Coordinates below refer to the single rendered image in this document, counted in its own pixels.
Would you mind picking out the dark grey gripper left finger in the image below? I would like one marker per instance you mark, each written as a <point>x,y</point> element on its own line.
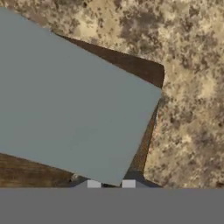
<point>94,184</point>

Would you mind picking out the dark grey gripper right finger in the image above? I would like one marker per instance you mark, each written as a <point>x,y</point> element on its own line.
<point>128,184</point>

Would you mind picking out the dark wooden cutting board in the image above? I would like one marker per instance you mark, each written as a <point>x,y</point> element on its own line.
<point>134,65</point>

